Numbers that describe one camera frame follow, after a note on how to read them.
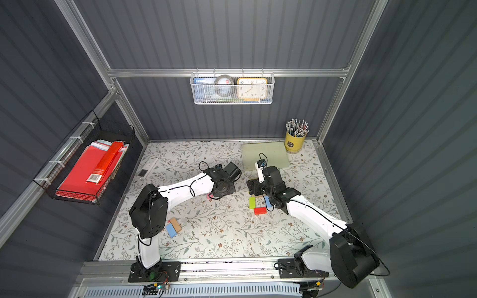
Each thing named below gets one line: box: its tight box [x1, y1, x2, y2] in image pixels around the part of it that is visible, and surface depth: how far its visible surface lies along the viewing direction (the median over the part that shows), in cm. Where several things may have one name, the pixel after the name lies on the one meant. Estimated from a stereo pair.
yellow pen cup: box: [284, 117, 310, 153], surface depth 107 cm
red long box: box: [86, 140, 125, 185], surface depth 74 cm
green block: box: [249, 196, 256, 210], surface depth 95 cm
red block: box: [253, 206, 268, 215], surface depth 93 cm
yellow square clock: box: [237, 77, 268, 102], surface depth 91 cm
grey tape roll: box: [213, 74, 235, 98], surface depth 91 cm
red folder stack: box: [55, 139, 130, 201], surface depth 72 cm
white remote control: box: [137, 156, 159, 181], surface depth 107 cm
